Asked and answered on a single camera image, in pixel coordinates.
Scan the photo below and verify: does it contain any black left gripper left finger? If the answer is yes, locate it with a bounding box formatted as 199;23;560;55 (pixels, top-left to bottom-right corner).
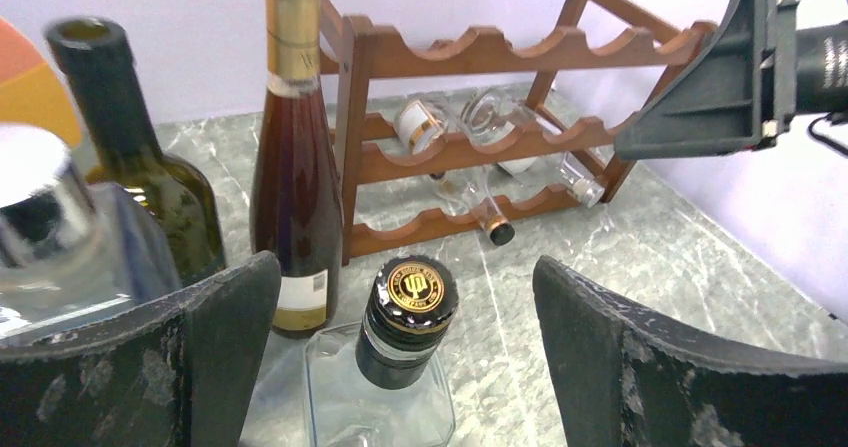
1;251;281;446

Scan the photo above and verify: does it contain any clear bottle gold label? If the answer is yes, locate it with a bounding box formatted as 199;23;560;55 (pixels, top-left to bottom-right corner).
238;255;461;447

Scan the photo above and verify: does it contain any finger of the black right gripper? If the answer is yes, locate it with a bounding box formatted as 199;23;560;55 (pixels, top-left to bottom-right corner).
614;0;776;160

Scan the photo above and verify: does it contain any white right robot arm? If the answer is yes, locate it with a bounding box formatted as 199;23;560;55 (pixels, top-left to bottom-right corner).
614;0;847;160

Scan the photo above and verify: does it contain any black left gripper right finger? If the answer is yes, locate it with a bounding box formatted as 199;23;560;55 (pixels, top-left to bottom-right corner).
532;256;847;446

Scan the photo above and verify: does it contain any brown wooden wine rack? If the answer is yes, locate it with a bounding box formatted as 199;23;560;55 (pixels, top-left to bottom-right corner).
321;0;716;259

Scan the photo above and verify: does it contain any white orange yellow cylinder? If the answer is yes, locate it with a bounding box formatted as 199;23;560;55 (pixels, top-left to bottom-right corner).
1;19;84;148

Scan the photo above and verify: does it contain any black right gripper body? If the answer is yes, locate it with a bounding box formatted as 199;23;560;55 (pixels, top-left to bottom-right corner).
755;0;799;150

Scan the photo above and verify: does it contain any blue label clear bottle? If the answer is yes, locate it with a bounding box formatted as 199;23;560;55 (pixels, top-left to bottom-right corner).
1;123;182;347

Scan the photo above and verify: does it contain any dark green wine bottle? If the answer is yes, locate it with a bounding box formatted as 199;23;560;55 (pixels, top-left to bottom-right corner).
44;16;227;285

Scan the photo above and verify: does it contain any gold foil wine bottle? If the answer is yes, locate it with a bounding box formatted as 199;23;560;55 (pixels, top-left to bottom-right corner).
250;0;343;338

